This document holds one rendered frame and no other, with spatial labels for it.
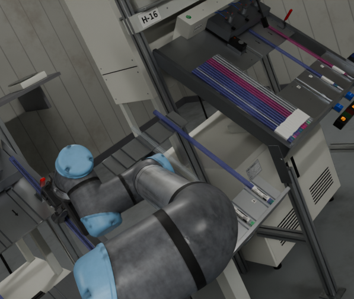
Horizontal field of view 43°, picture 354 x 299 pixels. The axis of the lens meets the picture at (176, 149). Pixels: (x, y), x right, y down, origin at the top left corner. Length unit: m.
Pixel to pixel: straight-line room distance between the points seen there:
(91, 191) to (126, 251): 0.40
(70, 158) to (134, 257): 0.44
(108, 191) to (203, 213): 0.40
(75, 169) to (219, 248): 0.45
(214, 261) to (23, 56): 4.36
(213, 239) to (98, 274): 0.14
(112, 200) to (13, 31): 3.99
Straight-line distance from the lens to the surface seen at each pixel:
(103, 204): 0.94
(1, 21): 4.82
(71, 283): 1.34
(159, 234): 0.56
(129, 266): 0.55
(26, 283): 2.01
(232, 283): 1.65
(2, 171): 1.46
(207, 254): 0.56
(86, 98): 5.05
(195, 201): 0.59
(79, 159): 0.95
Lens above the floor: 1.45
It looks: 19 degrees down
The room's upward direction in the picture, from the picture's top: 25 degrees counter-clockwise
